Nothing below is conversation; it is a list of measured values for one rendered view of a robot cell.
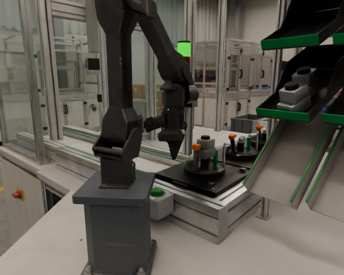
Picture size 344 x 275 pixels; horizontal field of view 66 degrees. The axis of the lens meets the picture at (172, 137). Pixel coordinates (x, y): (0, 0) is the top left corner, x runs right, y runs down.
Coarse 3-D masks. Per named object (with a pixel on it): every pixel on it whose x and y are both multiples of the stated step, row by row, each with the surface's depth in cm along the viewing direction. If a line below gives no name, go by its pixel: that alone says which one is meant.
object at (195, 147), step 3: (195, 144) 84; (198, 144) 84; (192, 147) 84; (195, 147) 83; (198, 147) 84; (201, 147) 86; (195, 150) 84; (198, 150) 85; (195, 153) 84; (198, 153) 85; (195, 156) 84; (198, 156) 85; (195, 159) 85; (198, 159) 85; (195, 162) 85; (195, 165) 85
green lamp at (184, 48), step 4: (180, 44) 100; (184, 44) 99; (188, 44) 100; (180, 48) 100; (184, 48) 99; (188, 48) 100; (180, 52) 100; (184, 52) 100; (188, 52) 100; (188, 56) 102
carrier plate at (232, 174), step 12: (168, 168) 94; (180, 168) 94; (228, 168) 94; (168, 180) 85; (180, 180) 83; (192, 180) 83; (204, 180) 83; (216, 180) 83; (228, 180) 83; (240, 180) 85; (204, 192) 76; (216, 192) 74
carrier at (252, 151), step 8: (240, 136) 107; (256, 136) 106; (240, 144) 106; (248, 144) 110; (256, 144) 106; (232, 152) 104; (240, 152) 106; (248, 152) 106; (256, 152) 106; (232, 160) 102; (240, 160) 102; (248, 160) 102; (248, 168) 94
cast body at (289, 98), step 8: (288, 88) 60; (296, 88) 59; (304, 88) 59; (280, 96) 62; (288, 96) 60; (296, 96) 59; (304, 96) 60; (280, 104) 62; (288, 104) 61; (296, 104) 60; (304, 104) 61
